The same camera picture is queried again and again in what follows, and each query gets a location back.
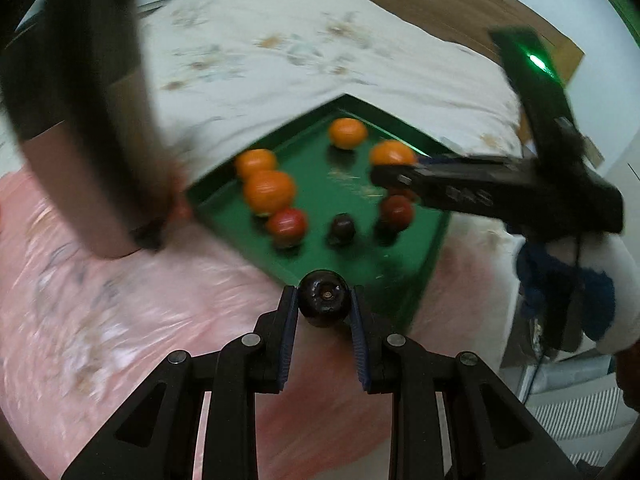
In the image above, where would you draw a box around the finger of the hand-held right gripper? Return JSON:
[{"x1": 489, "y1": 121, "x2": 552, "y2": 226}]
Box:
[
  {"x1": 414, "y1": 154, "x2": 527, "y2": 167},
  {"x1": 371, "y1": 162, "x2": 532, "y2": 222}
]

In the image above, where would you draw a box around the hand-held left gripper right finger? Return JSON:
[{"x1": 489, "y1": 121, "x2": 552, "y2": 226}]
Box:
[{"x1": 348, "y1": 285, "x2": 581, "y2": 480}]

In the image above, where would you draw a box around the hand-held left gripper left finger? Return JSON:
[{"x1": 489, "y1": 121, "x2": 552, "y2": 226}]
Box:
[{"x1": 60, "y1": 285, "x2": 299, "y2": 480}]

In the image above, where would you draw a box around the dark purple round fruit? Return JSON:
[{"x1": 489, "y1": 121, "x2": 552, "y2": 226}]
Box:
[
  {"x1": 327, "y1": 213, "x2": 357, "y2": 246},
  {"x1": 297, "y1": 270, "x2": 351, "y2": 328}
]

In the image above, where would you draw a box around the small red fruit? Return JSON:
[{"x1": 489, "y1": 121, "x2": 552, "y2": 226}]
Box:
[{"x1": 379, "y1": 194, "x2": 416, "y2": 231}]

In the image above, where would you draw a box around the orange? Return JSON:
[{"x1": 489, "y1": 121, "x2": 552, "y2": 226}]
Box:
[
  {"x1": 243, "y1": 170, "x2": 297, "y2": 216},
  {"x1": 328, "y1": 117, "x2": 368, "y2": 150},
  {"x1": 369, "y1": 140, "x2": 417, "y2": 167},
  {"x1": 235, "y1": 149, "x2": 277, "y2": 181}
]

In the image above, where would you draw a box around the red apple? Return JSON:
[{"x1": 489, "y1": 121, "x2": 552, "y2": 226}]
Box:
[{"x1": 265, "y1": 207, "x2": 308, "y2": 247}]

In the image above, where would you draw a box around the green tray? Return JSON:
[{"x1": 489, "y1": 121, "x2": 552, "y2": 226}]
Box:
[{"x1": 187, "y1": 92, "x2": 453, "y2": 333}]

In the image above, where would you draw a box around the person's right forearm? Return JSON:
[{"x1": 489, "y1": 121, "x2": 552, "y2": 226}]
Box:
[{"x1": 515, "y1": 232, "x2": 640, "y2": 357}]

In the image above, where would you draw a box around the white floral blanket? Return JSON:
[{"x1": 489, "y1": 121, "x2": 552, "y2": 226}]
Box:
[{"x1": 0, "y1": 0, "x2": 533, "y2": 371}]

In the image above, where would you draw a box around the white ribbed panel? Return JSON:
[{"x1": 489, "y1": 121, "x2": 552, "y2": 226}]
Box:
[{"x1": 527, "y1": 374, "x2": 628, "y2": 443}]

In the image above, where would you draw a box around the tall dark cylinder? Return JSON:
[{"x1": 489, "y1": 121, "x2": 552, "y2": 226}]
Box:
[{"x1": 0, "y1": 0, "x2": 188, "y2": 261}]

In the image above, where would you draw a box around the black cable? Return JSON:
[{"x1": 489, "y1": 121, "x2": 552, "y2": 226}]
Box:
[{"x1": 520, "y1": 230, "x2": 586, "y2": 406}]

